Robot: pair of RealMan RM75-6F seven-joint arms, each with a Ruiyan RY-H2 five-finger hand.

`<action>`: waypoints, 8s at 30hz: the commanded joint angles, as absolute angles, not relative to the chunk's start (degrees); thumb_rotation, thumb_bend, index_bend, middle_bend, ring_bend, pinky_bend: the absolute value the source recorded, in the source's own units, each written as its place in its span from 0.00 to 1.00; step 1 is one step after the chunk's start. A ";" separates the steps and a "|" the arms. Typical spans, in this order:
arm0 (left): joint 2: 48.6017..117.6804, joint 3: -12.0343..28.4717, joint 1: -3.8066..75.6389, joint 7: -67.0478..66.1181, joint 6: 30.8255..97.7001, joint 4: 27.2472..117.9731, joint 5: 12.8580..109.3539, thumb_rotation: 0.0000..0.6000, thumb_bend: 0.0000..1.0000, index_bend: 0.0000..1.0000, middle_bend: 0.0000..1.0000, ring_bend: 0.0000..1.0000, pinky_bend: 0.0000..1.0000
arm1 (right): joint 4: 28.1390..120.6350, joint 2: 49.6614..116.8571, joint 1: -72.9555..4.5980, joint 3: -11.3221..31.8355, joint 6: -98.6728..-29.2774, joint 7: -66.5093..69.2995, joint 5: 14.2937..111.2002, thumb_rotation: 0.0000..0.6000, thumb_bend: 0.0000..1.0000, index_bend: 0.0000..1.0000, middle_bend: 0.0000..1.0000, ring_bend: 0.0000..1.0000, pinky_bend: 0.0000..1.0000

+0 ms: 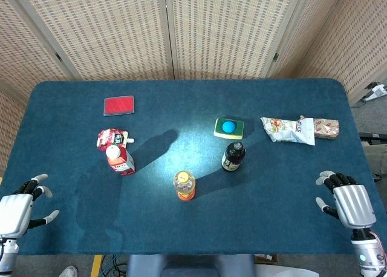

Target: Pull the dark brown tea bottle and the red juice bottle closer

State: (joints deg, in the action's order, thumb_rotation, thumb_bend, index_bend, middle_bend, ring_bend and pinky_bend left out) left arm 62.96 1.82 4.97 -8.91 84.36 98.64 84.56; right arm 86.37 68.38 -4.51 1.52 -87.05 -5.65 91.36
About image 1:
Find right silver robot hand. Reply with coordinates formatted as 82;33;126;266
315;171;377;230

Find red NFC juice bottle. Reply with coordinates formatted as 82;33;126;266
105;145;136;177

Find black floor stand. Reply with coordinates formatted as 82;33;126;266
359;132;387;146

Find dark brown tea bottle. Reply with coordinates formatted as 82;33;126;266
221;142;246;172

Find brown biscuit packet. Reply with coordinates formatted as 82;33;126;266
299;115;340;140

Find woven folding screen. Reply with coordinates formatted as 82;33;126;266
0;0;387;177

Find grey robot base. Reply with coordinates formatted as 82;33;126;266
125;253;256;277

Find cardboard box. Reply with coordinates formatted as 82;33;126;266
253;253;279;264

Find white snack bag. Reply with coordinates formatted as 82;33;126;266
259;116;316;146

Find floor cables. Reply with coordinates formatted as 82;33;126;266
101;254;128;277

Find white floor device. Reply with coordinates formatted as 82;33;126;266
361;82;387;104

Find orange iced tea bottle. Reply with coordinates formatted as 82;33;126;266
172;170;197;202

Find blue tablecloth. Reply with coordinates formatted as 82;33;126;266
0;78;387;256

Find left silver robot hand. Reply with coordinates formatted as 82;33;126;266
0;173;60;239

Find white shoe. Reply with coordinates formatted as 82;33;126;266
57;266;79;277

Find red spout pouch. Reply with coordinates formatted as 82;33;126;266
96;128;135;152

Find red flat card case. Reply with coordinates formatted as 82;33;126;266
103;95;135;117

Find yellow green sponge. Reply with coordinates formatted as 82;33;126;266
213;117;245;140

